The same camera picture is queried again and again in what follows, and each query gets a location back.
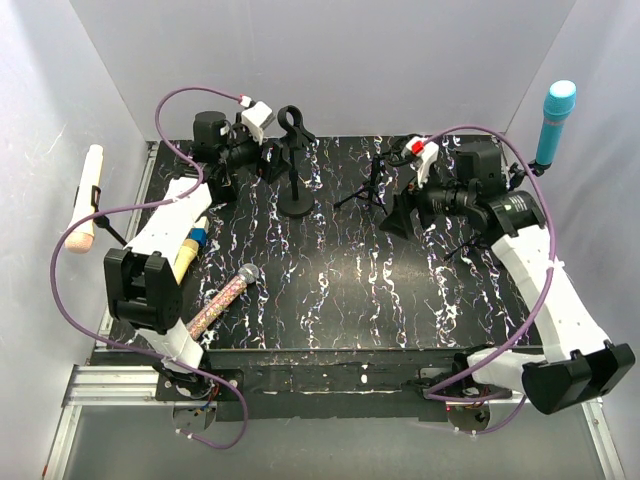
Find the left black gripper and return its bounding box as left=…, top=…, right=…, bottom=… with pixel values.
left=219, top=114, right=292, bottom=184

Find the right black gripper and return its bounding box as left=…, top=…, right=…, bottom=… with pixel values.
left=377, top=159, right=474, bottom=241

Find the black round-base mic stand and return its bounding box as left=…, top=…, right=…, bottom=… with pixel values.
left=276, top=105, right=316, bottom=219

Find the black tripod shock-mount stand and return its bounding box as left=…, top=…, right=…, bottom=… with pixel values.
left=333, top=133, right=416, bottom=213

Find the glitter silver-head microphone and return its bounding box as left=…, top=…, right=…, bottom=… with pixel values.
left=186, top=263, right=259, bottom=340

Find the cream yellow microphone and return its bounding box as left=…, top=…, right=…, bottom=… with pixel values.
left=172, top=238, right=199, bottom=285

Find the teal blue microphone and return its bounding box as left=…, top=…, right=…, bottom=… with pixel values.
left=535, top=80, right=577, bottom=168

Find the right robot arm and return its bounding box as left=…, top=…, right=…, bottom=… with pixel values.
left=380, top=136, right=636, bottom=415

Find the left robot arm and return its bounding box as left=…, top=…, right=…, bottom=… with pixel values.
left=104, top=101, right=275, bottom=400

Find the pale pink microphone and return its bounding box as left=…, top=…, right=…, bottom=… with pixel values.
left=64, top=144, right=104, bottom=254

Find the blue white small box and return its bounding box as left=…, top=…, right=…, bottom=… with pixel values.
left=188, top=227, right=207, bottom=248

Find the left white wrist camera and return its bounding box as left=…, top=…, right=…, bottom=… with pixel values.
left=241, top=100, right=274, bottom=145

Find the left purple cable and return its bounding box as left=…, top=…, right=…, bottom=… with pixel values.
left=49, top=86, right=256, bottom=450

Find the purple cable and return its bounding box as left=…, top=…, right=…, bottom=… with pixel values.
left=49, top=86, right=256, bottom=450
left=407, top=124, right=560, bottom=435

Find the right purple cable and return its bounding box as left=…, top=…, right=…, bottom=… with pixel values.
left=407, top=124, right=560, bottom=435

